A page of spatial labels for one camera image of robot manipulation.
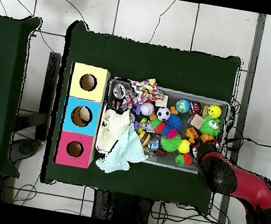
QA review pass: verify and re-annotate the light blue waffle cloth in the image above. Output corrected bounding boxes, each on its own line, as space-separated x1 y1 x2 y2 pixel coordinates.
93 124 152 180

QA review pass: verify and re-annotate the green googly-eyed puffer ball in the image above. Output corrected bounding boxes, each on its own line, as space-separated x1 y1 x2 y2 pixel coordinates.
197 114 224 139

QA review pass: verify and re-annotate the plain yellow ball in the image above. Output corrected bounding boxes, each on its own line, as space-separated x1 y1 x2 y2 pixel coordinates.
177 139 193 156

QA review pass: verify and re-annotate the blue globe ball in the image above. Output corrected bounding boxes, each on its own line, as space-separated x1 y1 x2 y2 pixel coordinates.
174 98 192 115

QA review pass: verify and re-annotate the orange plastic tray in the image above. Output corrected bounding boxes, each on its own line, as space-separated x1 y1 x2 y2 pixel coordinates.
183 126 201 145

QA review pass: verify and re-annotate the white baseball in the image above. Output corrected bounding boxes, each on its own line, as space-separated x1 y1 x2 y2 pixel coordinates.
139 100 156 117

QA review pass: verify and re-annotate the colourful spotted cloth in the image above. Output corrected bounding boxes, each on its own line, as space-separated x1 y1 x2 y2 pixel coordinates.
126 74 167 109

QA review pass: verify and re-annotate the clear mesh bin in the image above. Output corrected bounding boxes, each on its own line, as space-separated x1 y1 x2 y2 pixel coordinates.
93 74 232 179

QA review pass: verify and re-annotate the dark green table cloth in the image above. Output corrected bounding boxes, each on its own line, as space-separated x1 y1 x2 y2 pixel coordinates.
39 18 244 216

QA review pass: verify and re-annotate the black furniture frame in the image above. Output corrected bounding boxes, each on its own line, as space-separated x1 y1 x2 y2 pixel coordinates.
13 47 63 143

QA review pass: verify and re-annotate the black and white soccer ball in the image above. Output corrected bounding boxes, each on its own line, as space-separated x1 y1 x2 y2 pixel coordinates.
155 105 172 123

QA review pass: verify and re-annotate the grey floor base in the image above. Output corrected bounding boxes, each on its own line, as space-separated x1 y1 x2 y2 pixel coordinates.
8 134 42 167

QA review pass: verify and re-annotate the large blue spiky ball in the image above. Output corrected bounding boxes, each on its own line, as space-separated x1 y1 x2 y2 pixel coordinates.
162 112 185 134

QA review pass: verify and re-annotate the dark green side cloth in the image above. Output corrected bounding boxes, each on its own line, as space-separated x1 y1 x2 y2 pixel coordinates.
0 11 45 177

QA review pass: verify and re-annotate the black power cable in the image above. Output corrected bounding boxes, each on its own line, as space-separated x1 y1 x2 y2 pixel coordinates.
225 134 271 151

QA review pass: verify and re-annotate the wooden box with three holes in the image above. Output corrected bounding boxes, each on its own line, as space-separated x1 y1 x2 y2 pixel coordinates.
53 61 112 170

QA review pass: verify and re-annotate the cream waffle cloth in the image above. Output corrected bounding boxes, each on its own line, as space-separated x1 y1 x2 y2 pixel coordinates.
95 106 133 154

